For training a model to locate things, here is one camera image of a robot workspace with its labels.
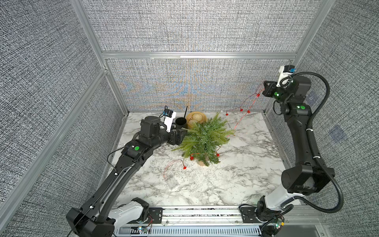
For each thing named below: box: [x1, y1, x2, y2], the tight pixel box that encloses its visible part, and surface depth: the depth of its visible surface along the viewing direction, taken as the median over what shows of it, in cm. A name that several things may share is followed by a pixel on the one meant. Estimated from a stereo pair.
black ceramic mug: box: [175, 117, 188, 130], surface depth 104 cm
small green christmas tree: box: [172, 112, 236, 167], surface depth 72 cm
